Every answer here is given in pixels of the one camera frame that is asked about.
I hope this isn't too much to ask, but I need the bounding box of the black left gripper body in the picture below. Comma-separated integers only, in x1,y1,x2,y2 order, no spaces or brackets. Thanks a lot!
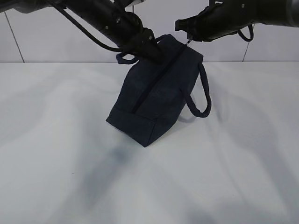
118,11,154,56

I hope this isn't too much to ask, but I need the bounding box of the dark blue lunch bag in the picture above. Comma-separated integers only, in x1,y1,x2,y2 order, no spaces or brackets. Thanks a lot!
106,34,212,147

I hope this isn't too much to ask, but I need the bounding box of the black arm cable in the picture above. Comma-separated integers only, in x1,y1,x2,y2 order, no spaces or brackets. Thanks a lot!
46,0,122,52
237,23,254,42

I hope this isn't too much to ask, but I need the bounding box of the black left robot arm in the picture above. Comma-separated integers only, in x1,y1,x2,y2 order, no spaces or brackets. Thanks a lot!
0,0,164,63

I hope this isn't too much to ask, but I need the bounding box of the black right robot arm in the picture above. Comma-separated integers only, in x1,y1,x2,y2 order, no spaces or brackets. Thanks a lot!
174,0,299,42

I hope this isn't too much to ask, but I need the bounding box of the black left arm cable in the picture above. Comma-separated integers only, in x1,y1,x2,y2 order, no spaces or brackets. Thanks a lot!
46,0,122,52

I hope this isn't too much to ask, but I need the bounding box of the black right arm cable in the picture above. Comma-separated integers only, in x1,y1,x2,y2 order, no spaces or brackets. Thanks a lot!
237,23,254,42

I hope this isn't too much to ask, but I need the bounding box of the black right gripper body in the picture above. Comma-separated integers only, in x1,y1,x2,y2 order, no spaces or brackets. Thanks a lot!
174,7,220,42

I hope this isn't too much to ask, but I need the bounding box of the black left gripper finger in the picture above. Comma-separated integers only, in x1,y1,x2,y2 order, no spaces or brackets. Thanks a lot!
140,42,164,63

